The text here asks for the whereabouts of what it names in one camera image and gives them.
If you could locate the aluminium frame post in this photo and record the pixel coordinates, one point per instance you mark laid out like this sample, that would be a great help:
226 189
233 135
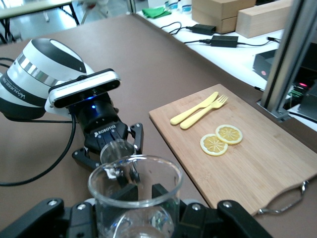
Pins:
287 62

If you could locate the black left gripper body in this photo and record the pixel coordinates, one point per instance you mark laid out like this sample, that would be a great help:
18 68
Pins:
104 124

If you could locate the yellow plastic fork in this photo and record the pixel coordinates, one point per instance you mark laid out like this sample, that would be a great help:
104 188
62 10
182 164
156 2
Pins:
200 115

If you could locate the brown table cover sheet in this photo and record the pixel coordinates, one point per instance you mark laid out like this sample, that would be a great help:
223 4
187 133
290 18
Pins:
136 62

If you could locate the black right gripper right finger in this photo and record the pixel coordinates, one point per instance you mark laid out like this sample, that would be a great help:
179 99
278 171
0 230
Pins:
232 220

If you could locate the clear glass beaker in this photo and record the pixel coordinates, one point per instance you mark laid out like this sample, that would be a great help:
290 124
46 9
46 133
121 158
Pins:
138 198

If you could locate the light wooden box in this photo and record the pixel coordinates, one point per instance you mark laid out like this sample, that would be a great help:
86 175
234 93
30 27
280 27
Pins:
218 12

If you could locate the lemon slice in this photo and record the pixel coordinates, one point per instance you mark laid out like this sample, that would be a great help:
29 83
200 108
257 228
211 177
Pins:
210 146
230 134

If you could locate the wooden cutting board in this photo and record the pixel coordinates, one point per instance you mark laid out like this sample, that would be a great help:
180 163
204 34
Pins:
247 168

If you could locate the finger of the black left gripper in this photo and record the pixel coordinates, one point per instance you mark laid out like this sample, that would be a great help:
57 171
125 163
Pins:
85 160
138 138

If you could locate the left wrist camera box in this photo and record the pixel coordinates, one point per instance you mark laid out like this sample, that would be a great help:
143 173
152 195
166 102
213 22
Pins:
84 89

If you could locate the black power adapter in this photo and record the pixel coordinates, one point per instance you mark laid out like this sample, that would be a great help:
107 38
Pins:
203 29
224 41

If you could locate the black flat box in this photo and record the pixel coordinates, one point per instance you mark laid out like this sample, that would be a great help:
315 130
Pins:
263 63

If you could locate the yellow plastic knife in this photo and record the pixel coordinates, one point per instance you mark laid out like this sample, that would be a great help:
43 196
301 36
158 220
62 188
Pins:
193 109

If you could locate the light wood block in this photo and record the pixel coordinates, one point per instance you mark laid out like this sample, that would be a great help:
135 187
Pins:
262 21

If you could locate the green cloth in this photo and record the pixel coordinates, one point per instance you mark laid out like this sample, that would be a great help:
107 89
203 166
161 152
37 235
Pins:
156 12

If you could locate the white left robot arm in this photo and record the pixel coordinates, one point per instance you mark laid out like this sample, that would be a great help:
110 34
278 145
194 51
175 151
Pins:
37 77

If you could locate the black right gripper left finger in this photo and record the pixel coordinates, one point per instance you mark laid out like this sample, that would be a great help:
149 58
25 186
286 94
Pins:
49 218

